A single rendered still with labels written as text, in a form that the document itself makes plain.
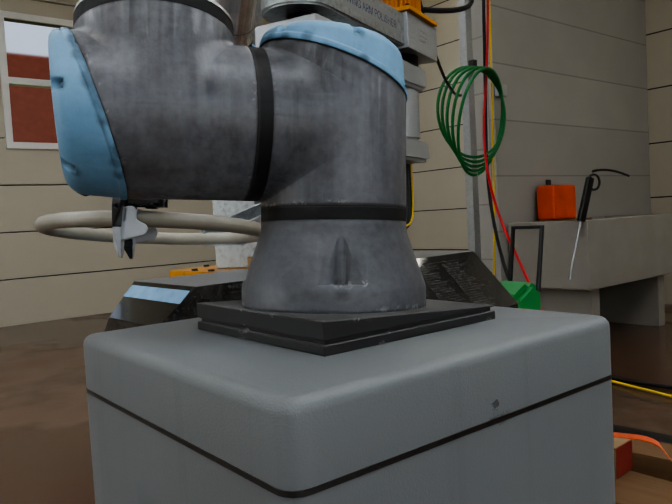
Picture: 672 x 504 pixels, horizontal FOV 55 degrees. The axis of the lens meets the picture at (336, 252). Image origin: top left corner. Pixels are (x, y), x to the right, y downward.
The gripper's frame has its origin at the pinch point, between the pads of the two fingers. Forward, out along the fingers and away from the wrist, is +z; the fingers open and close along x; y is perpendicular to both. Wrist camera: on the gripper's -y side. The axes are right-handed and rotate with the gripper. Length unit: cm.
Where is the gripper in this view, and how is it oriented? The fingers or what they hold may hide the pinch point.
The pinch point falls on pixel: (122, 251)
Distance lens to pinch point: 125.0
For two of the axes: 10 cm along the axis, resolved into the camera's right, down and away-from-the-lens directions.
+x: -0.2, 0.5, 10.0
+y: 10.0, 0.2, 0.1
